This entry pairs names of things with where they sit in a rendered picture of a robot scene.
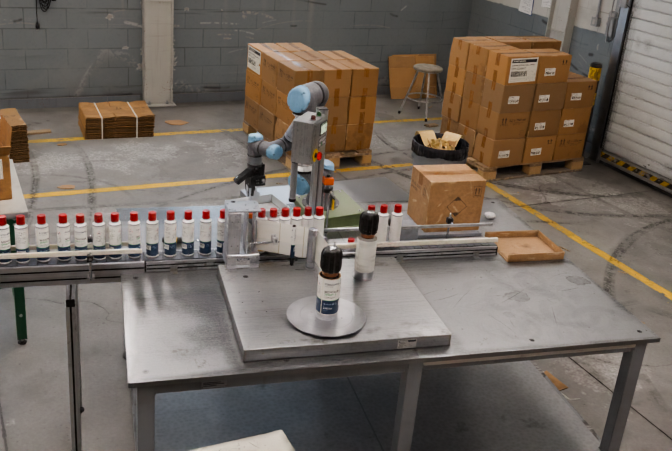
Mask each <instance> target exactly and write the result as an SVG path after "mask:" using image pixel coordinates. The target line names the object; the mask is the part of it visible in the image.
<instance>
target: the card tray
mask: <svg viewBox="0 0 672 451"><path fill-rule="evenodd" d="M485 237H488V238H493V237H497V238H498V242H494V243H495V244H496V245H497V246H498V249H497V252H498V253H499V254H500V255H501V256H502V257H503V258H504V259H505V260H506V261H507V262H522V261H542V260H561V259H564V254H565V252H564V251H563V250H562V249H561V248H560V247H558V246H557V245H556V244H555V243H554V242H553V241H551V240H550V239H549V238H548V237H547V236H545V235H544V234H543V233H542V232H541V231H540V230H520V231H494V232H485Z"/></svg>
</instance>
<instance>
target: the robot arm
mask: <svg viewBox="0 0 672 451"><path fill-rule="evenodd" d="M328 98H329V90H328V88H327V86H326V85H325V84H324V83H322V82H320V81H312V82H309V83H306V84H303V85H299V86H296V87H295V88H293V89H291V91H290V92H289V94H288V97H287V103H288V106H289V108H290V109H291V111H292V114H293V115H294V116H295V119H297V118H298V117H300V116H301V115H303V114H304V113H306V112H308V111H309V112H314V113H316V108H317V107H324V105H325V104H326V102H327V101H328ZM295 119H294V120H295ZM294 120H293V121H294ZM292 136H293V122H292V123H291V125H290V126H289V128H288V129H287V131H286V132H285V134H284V135H283V137H282V138H280V139H277V140H275V141H272V142H267V141H265V140H263V139H264V138H263V135H262V134H259V133H252V134H250V135H249V137H248V153H247V166H248V168H246V169H245V170H244V171H243V172H241V173H240V174H239V175H237V176H236V177H235V178H234V179H233V180H234V182H235V183H236V184H238V185H239V184H240V183H242V182H243V181H244V180H245V190H246V195H247V197H249V199H248V200H249V201H252V200H253V198H255V197H258V196H260V192H258V191H257V188H256V187H255V186H264V185H265V182H264V181H262V180H263V179H265V180H266V176H265V175H264V170H265V164H263V162H262V156H265V157H268V158H270V159H274V160H278V159H280V157H281V156H282V154H283V153H285V152H287V151H290V150H292ZM311 171H312V164H311V165H305V164H300V163H298V174H297V187H296V194H297V195H305V194H307V197H306V203H307V204H308V205H309V197H310V184H311ZM334 171H335V170H334V163H333V162H331V161H329V160H326V159H324V171H323V176H325V175H327V174H330V175H332V177H333V178H334ZM263 182H264V183H263ZM323 188H324V184H323V183H322V195H321V207H323V195H324V192H323Z"/></svg>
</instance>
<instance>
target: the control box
mask: <svg viewBox="0 0 672 451"><path fill-rule="evenodd" d="M311 115H315V116H316V113H314V112H309V111H308V112H306V113H304V114H303V115H301V116H300V117H298V118H297V119H295V120H294V121H293V136H292V150H291V162H295V163H300V164H305V165H311V164H313V163H315V162H316V161H317V158H315V153H318V152H322V156H323V155H324V154H325V145H326V143H325V144H323V145H322V146H321V147H319V139H320V138H322V137H323V136H324V135H326V133H327V132H325V133H324V134H322V135H321V136H320V125H321V123H322V122H324V121H325V120H327V121H328V116H326V115H324V114H322V117H316V121H311V120H310V118H311ZM318 147H319V148H318Z"/></svg>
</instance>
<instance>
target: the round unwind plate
mask: <svg viewBox="0 0 672 451"><path fill-rule="evenodd" d="M316 298H317V296H310V297H305V298H302V299H299V300H297V301H295V302H293V303H292V304H291V305H290V306H289V307H288V309H287V319H288V320H289V322H290V323H291V324H292V325H293V326H294V327H296V328H297V329H299V330H301V331H303V332H305V333H308V334H311V335H316V336H322V337H341V336H347V335H350V334H353V333H355V332H357V331H359V330H360V329H361V328H363V326H364V325H365V323H366V315H365V313H364V311H363V310H362V309H361V308H360V307H359V306H357V305H356V304H354V303H352V302H350V301H348V300H345V299H342V298H339V309H338V317H337V318H336V319H334V320H331V321H325V320H321V319H319V318H317V317H316V316H315V311H316Z"/></svg>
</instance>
